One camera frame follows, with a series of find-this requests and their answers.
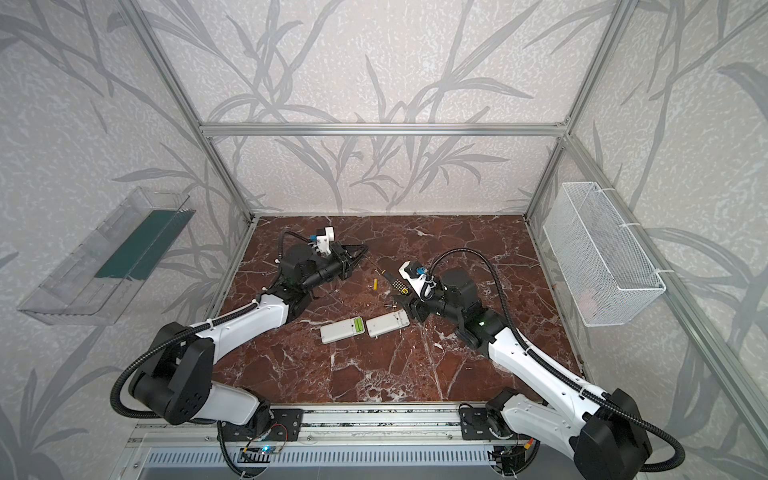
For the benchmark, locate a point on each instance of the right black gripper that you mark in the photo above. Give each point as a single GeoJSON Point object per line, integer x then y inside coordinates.
{"type": "Point", "coordinates": [417, 298]}

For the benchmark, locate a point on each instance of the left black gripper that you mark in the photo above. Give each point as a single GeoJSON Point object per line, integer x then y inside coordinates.
{"type": "Point", "coordinates": [342, 260]}

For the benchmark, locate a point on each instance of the black yellow screwdriver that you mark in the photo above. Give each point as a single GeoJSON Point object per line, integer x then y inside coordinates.
{"type": "Point", "coordinates": [396, 282]}

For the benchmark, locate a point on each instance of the white remote control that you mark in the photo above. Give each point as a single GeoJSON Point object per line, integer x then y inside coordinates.
{"type": "Point", "coordinates": [387, 323]}
{"type": "Point", "coordinates": [337, 331]}

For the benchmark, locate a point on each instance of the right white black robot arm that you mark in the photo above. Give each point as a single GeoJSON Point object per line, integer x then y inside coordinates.
{"type": "Point", "coordinates": [602, 433]}

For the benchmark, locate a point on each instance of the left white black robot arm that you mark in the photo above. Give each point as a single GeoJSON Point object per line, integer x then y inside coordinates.
{"type": "Point", "coordinates": [173, 379]}

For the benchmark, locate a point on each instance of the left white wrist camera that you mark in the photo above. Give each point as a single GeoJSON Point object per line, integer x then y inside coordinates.
{"type": "Point", "coordinates": [321, 241]}

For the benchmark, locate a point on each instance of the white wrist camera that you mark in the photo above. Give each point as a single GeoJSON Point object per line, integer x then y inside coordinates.
{"type": "Point", "coordinates": [321, 241]}
{"type": "Point", "coordinates": [418, 279]}

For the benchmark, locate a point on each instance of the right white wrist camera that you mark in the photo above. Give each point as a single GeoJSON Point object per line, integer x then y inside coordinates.
{"type": "Point", "coordinates": [418, 279]}

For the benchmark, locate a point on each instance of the white wire mesh basket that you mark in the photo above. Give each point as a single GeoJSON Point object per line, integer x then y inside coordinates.
{"type": "Point", "coordinates": [607, 273]}

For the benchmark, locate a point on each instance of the aluminium mounting rail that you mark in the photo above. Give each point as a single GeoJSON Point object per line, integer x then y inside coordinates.
{"type": "Point", "coordinates": [345, 424]}

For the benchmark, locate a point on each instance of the aluminium frame crossbar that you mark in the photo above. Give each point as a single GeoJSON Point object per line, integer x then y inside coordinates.
{"type": "Point", "coordinates": [383, 129]}

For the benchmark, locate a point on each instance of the clear plastic wall bin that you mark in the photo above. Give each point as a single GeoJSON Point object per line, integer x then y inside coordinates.
{"type": "Point", "coordinates": [95, 283]}

